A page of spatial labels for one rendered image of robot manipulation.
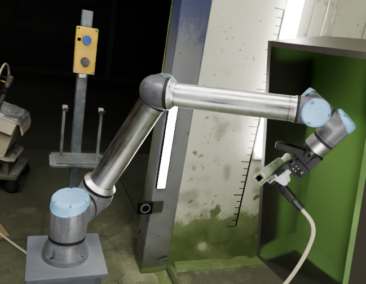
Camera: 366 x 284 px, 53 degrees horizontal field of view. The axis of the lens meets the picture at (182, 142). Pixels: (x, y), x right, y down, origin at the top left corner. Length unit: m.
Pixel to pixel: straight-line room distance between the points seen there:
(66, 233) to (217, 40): 1.37
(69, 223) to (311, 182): 1.35
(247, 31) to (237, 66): 0.21
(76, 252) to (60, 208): 0.20
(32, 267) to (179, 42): 1.37
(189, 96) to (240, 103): 0.18
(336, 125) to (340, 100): 0.60
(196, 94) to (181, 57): 0.94
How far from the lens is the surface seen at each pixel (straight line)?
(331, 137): 1.39
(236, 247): 2.86
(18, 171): 3.71
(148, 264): 2.65
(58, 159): 2.23
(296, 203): 1.50
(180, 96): 1.27
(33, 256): 1.68
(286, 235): 2.32
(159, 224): 2.50
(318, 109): 1.22
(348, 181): 2.04
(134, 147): 1.52
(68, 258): 1.59
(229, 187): 2.57
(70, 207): 1.50
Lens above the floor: 1.59
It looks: 16 degrees down
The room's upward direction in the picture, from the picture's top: 10 degrees clockwise
